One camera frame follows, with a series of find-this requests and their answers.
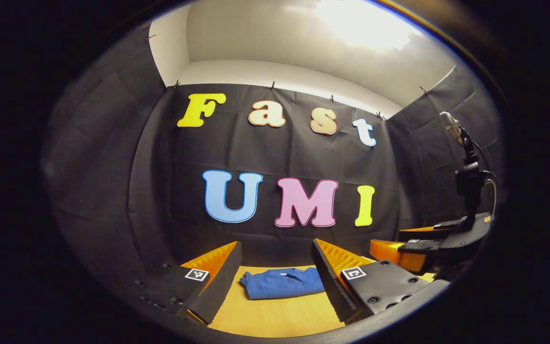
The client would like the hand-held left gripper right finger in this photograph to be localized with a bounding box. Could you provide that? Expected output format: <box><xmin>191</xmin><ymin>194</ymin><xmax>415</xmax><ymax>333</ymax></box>
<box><xmin>311</xmin><ymin>238</ymin><xmax>450</xmax><ymax>324</ymax></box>

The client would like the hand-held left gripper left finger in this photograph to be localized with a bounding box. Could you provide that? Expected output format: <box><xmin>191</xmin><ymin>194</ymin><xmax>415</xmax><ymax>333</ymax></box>
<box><xmin>129</xmin><ymin>241</ymin><xmax>243</xmax><ymax>325</ymax></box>

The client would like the blue button shirt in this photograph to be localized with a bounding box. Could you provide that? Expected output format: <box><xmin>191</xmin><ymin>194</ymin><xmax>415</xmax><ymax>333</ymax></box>
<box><xmin>239</xmin><ymin>267</ymin><xmax>326</xmax><ymax>301</ymax></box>

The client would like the ceiling light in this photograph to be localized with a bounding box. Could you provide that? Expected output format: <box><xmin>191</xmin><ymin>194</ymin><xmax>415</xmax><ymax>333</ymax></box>
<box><xmin>313</xmin><ymin>0</ymin><xmax>423</xmax><ymax>51</ymax></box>

